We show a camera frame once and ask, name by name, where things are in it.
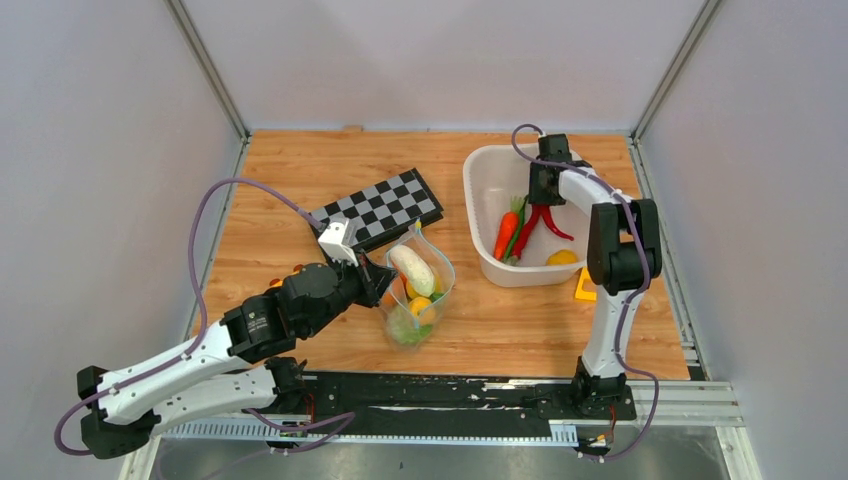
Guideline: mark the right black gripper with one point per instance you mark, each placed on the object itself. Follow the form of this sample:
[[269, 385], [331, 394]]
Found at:
[[537, 197]]

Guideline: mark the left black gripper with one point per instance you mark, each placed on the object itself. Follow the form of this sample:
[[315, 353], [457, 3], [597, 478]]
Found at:
[[372, 277]]

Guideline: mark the red toy chili pepper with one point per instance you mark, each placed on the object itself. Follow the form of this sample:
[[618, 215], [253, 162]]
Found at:
[[548, 220]]

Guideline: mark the large toy orange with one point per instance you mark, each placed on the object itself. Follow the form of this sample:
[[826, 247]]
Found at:
[[395, 293]]

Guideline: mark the toy orange carrot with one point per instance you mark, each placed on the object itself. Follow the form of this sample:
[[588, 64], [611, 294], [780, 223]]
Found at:
[[510, 224]]

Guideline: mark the white toy radish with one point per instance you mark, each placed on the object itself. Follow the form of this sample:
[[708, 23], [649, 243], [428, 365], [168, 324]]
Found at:
[[417, 272]]

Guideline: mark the yellow toy lemon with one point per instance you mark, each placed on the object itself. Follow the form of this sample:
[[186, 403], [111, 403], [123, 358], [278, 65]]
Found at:
[[423, 311]]

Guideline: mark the white plastic basket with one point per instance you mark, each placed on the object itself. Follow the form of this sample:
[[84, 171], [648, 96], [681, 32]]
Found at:
[[492, 176]]

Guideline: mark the green toy cabbage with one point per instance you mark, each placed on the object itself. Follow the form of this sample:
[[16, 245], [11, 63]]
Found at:
[[401, 329]]

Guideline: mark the clear zip top bag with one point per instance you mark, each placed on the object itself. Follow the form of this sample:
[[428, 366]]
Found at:
[[443, 269]]

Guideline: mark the yellow toy pear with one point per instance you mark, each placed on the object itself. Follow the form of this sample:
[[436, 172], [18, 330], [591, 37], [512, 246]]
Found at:
[[412, 294]]

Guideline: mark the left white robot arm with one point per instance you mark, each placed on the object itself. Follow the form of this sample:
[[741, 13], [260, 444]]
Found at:
[[241, 362]]

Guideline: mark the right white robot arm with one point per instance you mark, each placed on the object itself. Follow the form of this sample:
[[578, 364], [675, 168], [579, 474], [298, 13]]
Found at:
[[623, 257]]

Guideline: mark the yellow toy potato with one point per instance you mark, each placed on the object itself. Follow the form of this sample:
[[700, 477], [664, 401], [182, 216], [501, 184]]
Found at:
[[562, 257]]

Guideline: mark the black grey chessboard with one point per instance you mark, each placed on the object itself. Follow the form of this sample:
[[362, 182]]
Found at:
[[383, 212]]

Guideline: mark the yellow toy brick car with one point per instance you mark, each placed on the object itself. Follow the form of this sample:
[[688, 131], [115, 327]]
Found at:
[[278, 282]]

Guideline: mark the yellow triangular plastic stand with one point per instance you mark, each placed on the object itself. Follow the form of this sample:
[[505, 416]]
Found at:
[[585, 289]]

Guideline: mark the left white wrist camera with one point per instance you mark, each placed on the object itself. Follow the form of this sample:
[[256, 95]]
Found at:
[[336, 241]]

